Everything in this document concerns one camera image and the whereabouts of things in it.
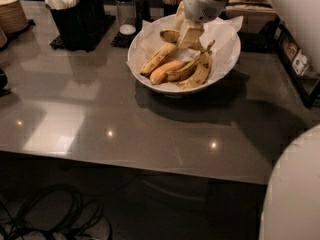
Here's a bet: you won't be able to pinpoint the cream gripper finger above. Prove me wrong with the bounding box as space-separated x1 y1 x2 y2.
173 2 184 30
178 19 204 48

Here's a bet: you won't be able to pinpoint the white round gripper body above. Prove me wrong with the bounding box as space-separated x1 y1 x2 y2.
183 0 228 22

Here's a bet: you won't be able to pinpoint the yellow banana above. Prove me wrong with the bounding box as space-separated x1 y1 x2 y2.
160 29 180 43
140 43 177 76

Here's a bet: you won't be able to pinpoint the right spotted banana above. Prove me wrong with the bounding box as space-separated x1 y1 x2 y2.
176 40 215 90

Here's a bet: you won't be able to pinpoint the white ceramic bowl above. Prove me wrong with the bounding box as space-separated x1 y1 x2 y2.
126 13 242 97

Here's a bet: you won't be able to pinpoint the small lower orange banana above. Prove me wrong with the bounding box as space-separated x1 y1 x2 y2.
149 60 186 85

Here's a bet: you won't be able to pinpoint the dark pepper shaker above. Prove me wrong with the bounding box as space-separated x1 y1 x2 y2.
134 0 151 27

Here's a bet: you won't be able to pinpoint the small black mat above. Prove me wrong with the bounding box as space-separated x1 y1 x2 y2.
111 32 136 48

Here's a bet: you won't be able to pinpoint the clear sugar shaker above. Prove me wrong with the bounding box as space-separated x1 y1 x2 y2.
116 0 136 36

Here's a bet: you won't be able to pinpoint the rear black cutlery holder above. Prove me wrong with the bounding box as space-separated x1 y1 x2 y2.
79 0 104 32

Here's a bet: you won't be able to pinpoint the black cutlery holder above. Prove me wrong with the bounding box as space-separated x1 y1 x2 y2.
48 6 83 50
79 0 104 32

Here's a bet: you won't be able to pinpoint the front black cutlery holder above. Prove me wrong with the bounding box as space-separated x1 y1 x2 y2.
48 6 83 50

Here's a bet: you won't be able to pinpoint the black rubber mat left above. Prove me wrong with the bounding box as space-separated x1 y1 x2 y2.
50 15 115 52

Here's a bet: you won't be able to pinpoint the sachet display box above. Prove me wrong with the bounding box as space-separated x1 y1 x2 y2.
274 24 320 107

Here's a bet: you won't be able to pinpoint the black object left edge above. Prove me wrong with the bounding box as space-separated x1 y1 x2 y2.
0 69 11 97

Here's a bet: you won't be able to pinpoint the black cables on floor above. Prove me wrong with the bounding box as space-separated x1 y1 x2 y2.
0 183 113 240

